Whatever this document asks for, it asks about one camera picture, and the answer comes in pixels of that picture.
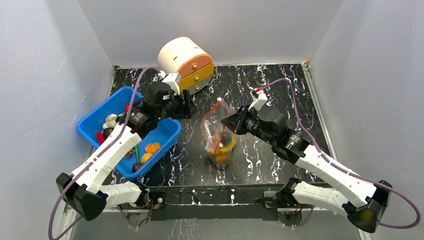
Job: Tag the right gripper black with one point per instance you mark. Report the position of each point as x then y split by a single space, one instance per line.
240 120

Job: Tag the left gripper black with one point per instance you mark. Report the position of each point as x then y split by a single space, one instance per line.
187 110

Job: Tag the dark purple plum toy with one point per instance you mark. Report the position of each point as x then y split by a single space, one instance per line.
226 138

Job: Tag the clear zip top bag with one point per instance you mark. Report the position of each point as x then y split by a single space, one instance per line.
211 124

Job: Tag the yellow banana toy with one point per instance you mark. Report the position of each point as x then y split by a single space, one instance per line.
214 148

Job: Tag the orange tangerine toy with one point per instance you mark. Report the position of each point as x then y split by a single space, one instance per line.
222 158

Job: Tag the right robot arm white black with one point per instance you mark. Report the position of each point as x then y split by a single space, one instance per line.
362 202

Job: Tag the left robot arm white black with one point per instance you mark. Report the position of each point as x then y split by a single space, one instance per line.
143 115

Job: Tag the crumpled orange food toy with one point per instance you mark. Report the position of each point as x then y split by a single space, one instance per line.
145 157

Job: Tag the blue plastic bin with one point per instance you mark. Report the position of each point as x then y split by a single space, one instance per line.
166 133

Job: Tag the round white drawer cabinet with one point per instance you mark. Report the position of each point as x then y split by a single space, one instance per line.
184 56

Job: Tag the red orange pepper toy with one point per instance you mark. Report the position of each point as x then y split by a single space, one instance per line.
127 108

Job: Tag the green bean toy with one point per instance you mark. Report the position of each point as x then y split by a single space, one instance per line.
136 150

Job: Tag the white garlic toy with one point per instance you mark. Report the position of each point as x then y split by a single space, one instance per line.
110 121

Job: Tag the purple mangosteen toy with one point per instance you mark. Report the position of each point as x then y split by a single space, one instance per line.
136 166

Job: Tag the red chili toy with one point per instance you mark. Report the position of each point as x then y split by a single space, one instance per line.
100 137

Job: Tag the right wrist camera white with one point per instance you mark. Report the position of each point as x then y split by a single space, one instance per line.
259 99

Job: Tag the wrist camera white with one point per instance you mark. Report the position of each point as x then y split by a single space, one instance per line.
173 79
259 99

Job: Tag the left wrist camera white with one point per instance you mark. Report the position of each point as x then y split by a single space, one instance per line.
173 79

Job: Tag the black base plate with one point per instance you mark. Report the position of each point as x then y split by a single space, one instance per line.
222 202

